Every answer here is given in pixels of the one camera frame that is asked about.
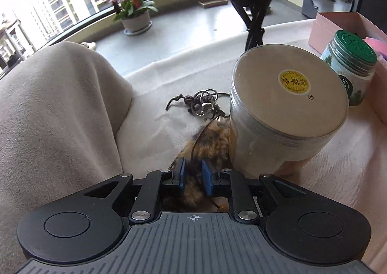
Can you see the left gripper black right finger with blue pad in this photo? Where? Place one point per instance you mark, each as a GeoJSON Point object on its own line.
{"type": "Point", "coordinates": [231, 184]}

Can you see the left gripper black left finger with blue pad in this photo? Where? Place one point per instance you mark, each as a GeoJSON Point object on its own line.
{"type": "Point", "coordinates": [157, 187]}

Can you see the brown furry tail keychain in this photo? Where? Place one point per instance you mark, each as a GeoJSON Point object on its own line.
{"type": "Point", "coordinates": [210, 143]}

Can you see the pink soft object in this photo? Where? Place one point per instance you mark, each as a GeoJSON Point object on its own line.
{"type": "Point", "coordinates": [380, 47]}

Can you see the brown shallow tray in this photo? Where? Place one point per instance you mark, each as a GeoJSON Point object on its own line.
{"type": "Point", "coordinates": [212, 3]}

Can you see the large tan lid canister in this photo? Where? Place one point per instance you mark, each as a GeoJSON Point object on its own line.
{"type": "Point", "coordinates": [285, 106]}

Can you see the pink orchid flower pot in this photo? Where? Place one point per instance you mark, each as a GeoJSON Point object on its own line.
{"type": "Point", "coordinates": [133, 14]}

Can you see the green lid glass jar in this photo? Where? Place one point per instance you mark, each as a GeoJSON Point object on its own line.
{"type": "Point", "coordinates": [354, 62]}

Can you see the beige blanket cushion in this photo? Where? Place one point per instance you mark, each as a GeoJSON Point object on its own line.
{"type": "Point", "coordinates": [60, 112]}

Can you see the white sneakers pair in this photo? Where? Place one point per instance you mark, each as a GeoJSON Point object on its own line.
{"type": "Point", "coordinates": [89, 45]}

